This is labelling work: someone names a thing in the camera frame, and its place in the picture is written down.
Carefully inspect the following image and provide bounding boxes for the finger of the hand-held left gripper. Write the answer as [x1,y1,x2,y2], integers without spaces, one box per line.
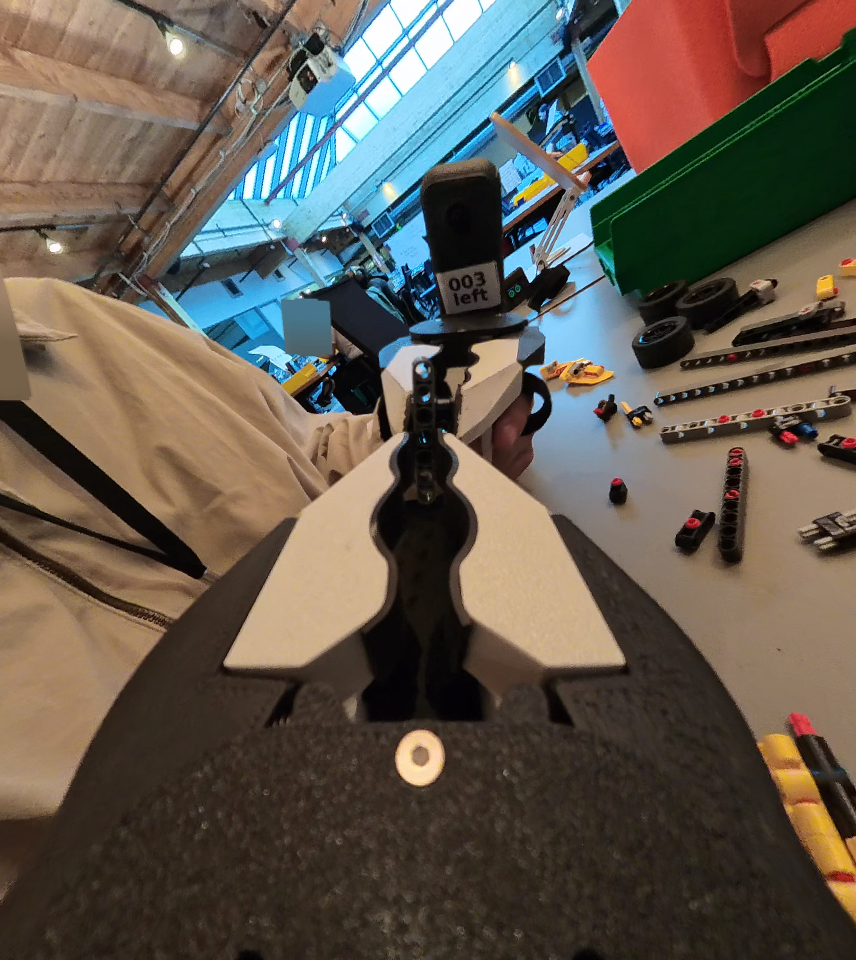
[456,339,527,445]
[380,345,442,440]

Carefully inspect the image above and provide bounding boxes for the grey desk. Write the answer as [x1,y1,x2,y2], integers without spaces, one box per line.
[503,168,856,960]

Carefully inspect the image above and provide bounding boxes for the skylight window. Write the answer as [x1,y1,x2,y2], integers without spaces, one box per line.
[180,0,504,260]

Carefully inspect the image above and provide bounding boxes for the green plastic bin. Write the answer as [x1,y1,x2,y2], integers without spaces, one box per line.
[591,3,856,296]

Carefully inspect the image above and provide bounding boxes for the person's beige jacket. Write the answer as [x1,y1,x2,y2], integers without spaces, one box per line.
[0,277,392,960]

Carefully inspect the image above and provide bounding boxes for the black frame grey pins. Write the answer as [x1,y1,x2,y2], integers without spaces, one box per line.
[407,358,446,505]

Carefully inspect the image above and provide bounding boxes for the black box green light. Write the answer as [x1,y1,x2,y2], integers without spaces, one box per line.
[501,264,573,314]

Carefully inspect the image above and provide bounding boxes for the black beam assembly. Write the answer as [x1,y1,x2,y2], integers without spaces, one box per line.
[731,300,856,348]

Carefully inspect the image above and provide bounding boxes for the yellow toy car hood assembly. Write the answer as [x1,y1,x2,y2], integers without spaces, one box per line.
[756,711,856,960]

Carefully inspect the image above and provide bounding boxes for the long dark grey beam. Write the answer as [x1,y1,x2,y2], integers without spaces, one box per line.
[653,337,856,408]
[680,316,856,370]

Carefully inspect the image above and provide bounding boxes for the red plastic bin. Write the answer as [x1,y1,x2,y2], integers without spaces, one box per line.
[585,0,856,175]

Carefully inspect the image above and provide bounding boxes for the black toy wheel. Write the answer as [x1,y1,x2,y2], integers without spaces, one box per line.
[636,279,692,326]
[630,315,697,370]
[675,276,740,330]

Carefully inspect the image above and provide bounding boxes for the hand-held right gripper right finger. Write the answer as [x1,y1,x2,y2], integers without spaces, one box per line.
[434,433,628,721]

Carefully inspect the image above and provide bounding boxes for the ceiling mounted device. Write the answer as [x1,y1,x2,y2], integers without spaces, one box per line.
[285,31,341,110]

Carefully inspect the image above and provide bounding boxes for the yellow table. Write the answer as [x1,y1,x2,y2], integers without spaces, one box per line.
[510,142,590,207]

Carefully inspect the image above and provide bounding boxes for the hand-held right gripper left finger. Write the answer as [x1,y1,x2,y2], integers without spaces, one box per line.
[221,433,418,723]

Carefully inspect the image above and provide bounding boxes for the person's left hand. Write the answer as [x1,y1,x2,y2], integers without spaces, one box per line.
[491,393,537,481]

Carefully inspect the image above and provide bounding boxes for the small yellow brick assembly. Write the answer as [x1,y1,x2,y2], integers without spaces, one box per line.
[539,357,615,387]

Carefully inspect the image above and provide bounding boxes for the light grey beam red pins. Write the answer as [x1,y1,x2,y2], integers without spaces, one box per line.
[659,393,854,445]

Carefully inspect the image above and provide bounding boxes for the person's left forearm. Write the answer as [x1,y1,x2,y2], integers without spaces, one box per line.
[300,408,392,492]

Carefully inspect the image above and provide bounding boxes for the black lanyard strap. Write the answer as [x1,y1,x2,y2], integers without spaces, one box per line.
[0,401,208,579]

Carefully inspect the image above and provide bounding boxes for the black beam with red pins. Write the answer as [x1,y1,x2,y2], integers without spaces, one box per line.
[716,446,750,565]

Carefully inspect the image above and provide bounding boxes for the black connector white axles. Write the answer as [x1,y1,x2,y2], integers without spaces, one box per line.
[797,506,856,554]

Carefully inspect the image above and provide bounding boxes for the black board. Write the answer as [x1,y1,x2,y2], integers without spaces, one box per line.
[311,279,410,361]

